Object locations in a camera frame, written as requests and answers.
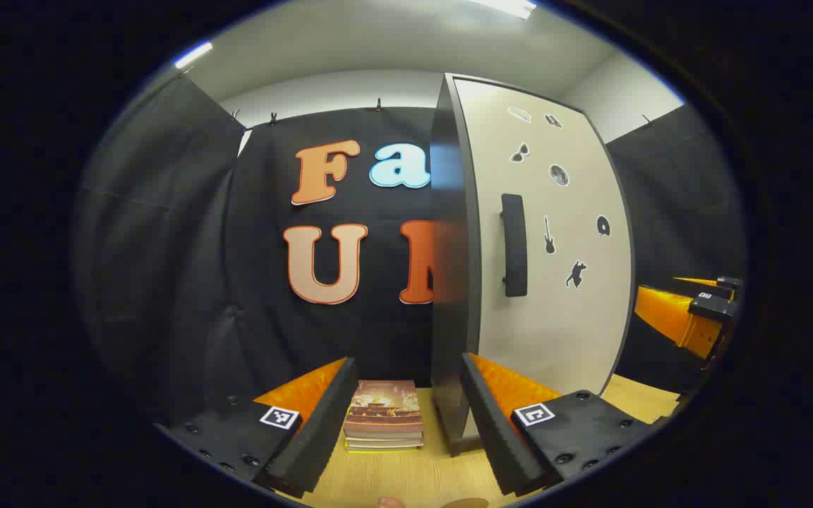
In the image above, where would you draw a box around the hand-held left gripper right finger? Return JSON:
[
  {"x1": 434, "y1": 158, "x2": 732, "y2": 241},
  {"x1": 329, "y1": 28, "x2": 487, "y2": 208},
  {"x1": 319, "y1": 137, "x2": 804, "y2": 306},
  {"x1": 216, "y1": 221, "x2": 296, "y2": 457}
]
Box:
[{"x1": 459, "y1": 351, "x2": 668, "y2": 498}]

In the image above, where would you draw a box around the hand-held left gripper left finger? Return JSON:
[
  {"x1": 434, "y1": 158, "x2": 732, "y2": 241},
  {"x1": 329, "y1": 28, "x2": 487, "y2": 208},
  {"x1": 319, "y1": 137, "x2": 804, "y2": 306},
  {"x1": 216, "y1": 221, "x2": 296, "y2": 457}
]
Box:
[{"x1": 155, "y1": 356, "x2": 359, "y2": 498}]

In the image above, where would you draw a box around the white cabinet door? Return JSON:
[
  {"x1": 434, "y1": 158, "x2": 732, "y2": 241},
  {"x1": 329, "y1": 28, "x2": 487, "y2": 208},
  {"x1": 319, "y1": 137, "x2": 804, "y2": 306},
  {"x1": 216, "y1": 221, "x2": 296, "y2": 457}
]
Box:
[{"x1": 453, "y1": 76, "x2": 637, "y2": 440}]

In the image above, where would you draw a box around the black cabinet door handle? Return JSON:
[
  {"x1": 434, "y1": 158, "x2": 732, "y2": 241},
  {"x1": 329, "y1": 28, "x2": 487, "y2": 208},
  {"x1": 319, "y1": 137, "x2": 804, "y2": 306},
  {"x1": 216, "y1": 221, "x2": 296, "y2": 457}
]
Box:
[{"x1": 500, "y1": 193, "x2": 529, "y2": 298}]

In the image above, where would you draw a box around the red spine book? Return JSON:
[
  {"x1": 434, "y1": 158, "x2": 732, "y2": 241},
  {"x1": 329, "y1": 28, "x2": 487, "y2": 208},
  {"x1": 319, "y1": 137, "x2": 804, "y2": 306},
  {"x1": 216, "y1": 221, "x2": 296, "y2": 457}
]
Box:
[{"x1": 344, "y1": 423, "x2": 424, "y2": 436}]

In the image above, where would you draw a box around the white spine book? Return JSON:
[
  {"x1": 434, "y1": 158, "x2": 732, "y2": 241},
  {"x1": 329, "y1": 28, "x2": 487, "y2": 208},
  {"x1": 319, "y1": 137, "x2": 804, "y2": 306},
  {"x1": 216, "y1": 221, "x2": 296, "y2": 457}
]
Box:
[{"x1": 344, "y1": 433, "x2": 425, "y2": 447}]

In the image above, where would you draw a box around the ceiling light panel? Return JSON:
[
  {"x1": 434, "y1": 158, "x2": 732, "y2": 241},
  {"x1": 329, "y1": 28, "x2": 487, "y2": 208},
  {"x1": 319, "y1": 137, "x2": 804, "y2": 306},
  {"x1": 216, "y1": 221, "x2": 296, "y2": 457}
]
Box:
[
  {"x1": 466, "y1": 0, "x2": 538, "y2": 20},
  {"x1": 174, "y1": 41, "x2": 215, "y2": 70}
]

